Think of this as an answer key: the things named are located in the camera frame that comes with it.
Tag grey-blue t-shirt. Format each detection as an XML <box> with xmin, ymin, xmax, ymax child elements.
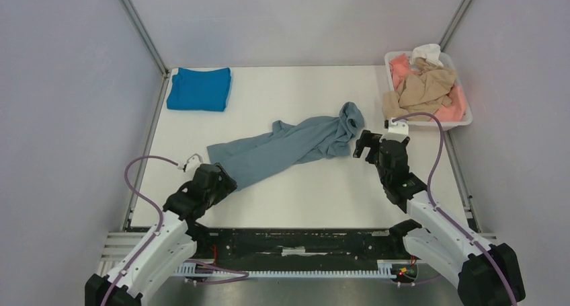
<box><xmin>207</xmin><ymin>102</ymin><xmax>365</xmax><ymax>190</ymax></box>

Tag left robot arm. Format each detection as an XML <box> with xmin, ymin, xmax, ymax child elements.
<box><xmin>84</xmin><ymin>163</ymin><xmax>237</xmax><ymax>305</ymax></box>

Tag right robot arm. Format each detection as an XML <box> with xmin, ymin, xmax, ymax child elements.
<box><xmin>353</xmin><ymin>130</ymin><xmax>526</xmax><ymax>305</ymax></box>

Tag beige t-shirt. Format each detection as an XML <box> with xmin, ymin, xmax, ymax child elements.
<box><xmin>382</xmin><ymin>57</ymin><xmax>458</xmax><ymax>121</ymax></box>

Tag white plastic basket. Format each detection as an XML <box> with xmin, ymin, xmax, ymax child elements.
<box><xmin>384</xmin><ymin>50</ymin><xmax>473</xmax><ymax>130</ymax></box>

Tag pink t-shirt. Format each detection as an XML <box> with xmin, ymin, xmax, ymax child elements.
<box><xmin>389</xmin><ymin>52</ymin><xmax>469</xmax><ymax>123</ymax></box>

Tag folded bright blue t-shirt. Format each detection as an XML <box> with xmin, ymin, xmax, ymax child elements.
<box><xmin>166</xmin><ymin>68</ymin><xmax>232</xmax><ymax>112</ymax></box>

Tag white t-shirt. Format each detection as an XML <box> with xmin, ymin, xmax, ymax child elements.
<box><xmin>409</xmin><ymin>44</ymin><xmax>444</xmax><ymax>67</ymax></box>

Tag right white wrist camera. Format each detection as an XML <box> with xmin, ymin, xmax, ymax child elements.
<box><xmin>382</xmin><ymin>119</ymin><xmax>409</xmax><ymax>143</ymax></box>

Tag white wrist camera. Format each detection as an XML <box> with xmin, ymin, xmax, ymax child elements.
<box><xmin>382</xmin><ymin>119</ymin><xmax>409</xmax><ymax>143</ymax></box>
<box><xmin>177</xmin><ymin>153</ymin><xmax>203</xmax><ymax>173</ymax></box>

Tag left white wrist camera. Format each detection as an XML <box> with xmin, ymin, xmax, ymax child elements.
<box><xmin>177</xmin><ymin>153</ymin><xmax>203</xmax><ymax>173</ymax></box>

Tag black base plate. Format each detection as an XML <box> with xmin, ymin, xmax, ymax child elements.
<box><xmin>192</xmin><ymin>227</ymin><xmax>427</xmax><ymax>272</ymax></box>

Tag white cable duct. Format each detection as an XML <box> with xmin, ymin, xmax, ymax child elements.
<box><xmin>173</xmin><ymin>261</ymin><xmax>418</xmax><ymax>280</ymax></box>

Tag aluminium frame rails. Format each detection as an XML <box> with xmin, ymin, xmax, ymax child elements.
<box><xmin>87</xmin><ymin>230</ymin><xmax>518</xmax><ymax>306</ymax></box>

